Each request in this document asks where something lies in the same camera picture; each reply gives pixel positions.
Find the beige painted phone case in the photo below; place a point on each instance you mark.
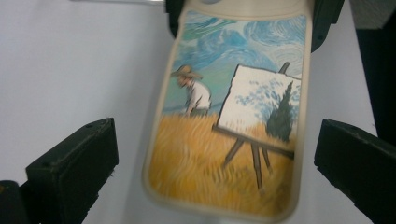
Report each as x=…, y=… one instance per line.
x=224, y=124

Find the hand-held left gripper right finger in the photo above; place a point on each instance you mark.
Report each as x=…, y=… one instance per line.
x=358, y=165

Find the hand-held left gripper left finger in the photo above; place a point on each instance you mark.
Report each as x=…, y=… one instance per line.
x=71, y=168

